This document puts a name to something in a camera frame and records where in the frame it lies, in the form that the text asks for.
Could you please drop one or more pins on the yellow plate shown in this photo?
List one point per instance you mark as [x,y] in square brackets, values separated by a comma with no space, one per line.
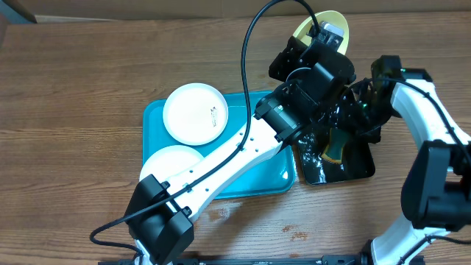
[332,21]

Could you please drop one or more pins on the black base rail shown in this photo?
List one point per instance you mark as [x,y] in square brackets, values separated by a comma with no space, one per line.
[325,260]

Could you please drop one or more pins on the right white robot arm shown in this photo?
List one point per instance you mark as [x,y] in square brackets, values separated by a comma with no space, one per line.
[435,197]

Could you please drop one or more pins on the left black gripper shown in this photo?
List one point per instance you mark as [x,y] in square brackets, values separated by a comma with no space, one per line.
[293,52]

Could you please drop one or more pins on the white plate rear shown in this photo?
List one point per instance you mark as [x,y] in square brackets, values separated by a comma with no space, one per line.
[195,114]

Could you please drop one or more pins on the black water tray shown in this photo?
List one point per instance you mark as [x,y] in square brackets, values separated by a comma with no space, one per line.
[357,161]

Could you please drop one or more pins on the yellow green sponge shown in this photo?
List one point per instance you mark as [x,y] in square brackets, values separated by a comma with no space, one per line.
[334,150]

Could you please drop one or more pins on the white plate front with stain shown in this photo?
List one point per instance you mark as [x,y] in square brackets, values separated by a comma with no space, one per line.
[170,161]

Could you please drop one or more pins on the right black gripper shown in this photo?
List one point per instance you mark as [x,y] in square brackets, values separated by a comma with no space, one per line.
[373,135]

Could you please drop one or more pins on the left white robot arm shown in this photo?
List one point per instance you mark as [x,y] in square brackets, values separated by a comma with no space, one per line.
[163,210]

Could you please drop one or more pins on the teal plastic tray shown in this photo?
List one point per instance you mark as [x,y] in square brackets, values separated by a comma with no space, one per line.
[272,176]

